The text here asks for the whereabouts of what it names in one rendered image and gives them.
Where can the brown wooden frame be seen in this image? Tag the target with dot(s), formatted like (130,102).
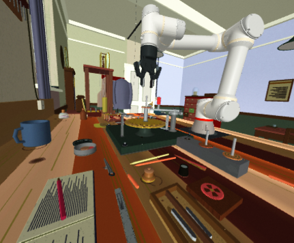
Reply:
(96,86)

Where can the grey spindle post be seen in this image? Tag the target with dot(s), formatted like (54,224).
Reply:
(146,107)

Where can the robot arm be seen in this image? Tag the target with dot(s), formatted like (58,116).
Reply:
(233,65)

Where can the grey blank stand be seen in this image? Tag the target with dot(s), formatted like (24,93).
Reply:
(212,156)

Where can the brown low cabinet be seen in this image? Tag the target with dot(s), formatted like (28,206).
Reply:
(280,134)

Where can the brown bottle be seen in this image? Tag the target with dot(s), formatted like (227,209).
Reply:
(83,114)

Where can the orange pencil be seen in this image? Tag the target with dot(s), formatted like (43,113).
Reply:
(155,161)

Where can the grey cutter frame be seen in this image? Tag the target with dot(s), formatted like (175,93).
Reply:
(173,118)

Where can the blue curtain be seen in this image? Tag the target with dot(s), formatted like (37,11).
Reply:
(39,48)

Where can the open ruled notebook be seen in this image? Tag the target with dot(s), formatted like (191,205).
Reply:
(60,209)

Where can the white door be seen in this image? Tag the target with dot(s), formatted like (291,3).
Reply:
(136,86)

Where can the yellow cylinder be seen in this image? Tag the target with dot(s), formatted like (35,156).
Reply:
(104,104)

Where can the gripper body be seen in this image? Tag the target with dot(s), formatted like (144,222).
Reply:
(148,55)

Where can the yellow pencil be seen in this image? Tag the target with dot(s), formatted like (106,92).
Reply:
(149,159)

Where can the grey small tool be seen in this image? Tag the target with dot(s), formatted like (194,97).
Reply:
(108,167)

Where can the steel ruler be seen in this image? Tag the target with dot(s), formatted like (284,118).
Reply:
(124,215)

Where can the red drawer cabinet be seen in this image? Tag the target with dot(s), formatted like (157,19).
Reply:
(194,107)

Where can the brown wooden block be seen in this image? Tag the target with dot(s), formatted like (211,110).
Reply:
(215,199)

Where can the tall wooden clock case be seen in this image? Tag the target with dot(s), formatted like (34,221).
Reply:
(69,88)

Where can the brass index plate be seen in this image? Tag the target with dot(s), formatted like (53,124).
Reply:
(146,123)

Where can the red thin rod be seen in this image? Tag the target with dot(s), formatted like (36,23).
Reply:
(190,161)

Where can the red pencil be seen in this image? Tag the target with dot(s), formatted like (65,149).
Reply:
(60,199)

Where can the grey index lock post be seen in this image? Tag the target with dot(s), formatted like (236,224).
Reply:
(122,125)

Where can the framed wall notice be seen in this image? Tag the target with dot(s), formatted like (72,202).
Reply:
(279,90)

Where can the green pendant lamp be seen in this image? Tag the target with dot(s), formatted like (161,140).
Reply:
(293,41)

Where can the orange stick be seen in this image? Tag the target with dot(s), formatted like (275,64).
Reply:
(133,181)

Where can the black cap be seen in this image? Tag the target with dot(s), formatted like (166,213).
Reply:
(183,170)

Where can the red gear wheel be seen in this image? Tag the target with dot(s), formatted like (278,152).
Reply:
(212,191)

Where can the wooden tray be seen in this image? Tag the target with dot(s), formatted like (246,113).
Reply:
(187,217)

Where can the grey file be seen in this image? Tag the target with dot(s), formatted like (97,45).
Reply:
(183,225)
(199,223)

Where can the white small dish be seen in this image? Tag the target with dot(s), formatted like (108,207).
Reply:
(63,115)

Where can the blue mug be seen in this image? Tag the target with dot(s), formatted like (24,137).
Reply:
(34,132)

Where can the brass wheel blank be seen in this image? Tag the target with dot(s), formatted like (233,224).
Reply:
(232,156)
(206,145)

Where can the wooden brass knob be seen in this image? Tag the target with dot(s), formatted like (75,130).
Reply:
(148,175)

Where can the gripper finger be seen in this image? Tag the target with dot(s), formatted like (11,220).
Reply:
(139,72)
(154,75)

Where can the dark green engine base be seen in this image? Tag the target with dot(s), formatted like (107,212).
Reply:
(142,141)

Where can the grey round tin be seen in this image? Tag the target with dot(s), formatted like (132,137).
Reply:
(85,149)

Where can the gold framed picture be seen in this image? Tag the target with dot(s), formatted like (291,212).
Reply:
(104,60)

